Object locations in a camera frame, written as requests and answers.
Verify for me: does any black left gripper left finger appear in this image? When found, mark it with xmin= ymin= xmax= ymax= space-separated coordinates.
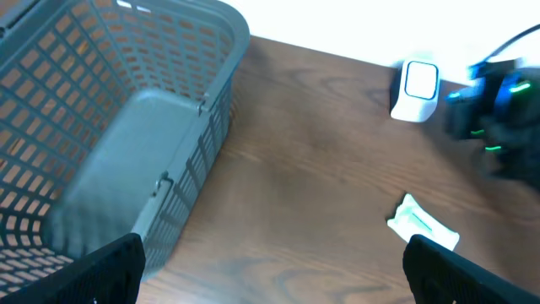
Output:
xmin=1 ymin=233 xmax=146 ymax=304

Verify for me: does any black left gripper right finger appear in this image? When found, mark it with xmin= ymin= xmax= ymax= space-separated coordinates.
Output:
xmin=402 ymin=234 xmax=539 ymax=304

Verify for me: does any teal wet wipes pack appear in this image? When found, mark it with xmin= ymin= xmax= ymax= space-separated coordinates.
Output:
xmin=386 ymin=193 xmax=460 ymax=252

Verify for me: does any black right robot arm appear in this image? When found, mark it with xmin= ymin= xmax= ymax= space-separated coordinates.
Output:
xmin=444 ymin=60 xmax=539 ymax=189

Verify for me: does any grey plastic mesh basket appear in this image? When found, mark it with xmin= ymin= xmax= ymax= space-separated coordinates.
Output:
xmin=1 ymin=0 xmax=251 ymax=296

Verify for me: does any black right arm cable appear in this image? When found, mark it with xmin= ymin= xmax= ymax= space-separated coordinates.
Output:
xmin=484 ymin=24 xmax=540 ymax=64

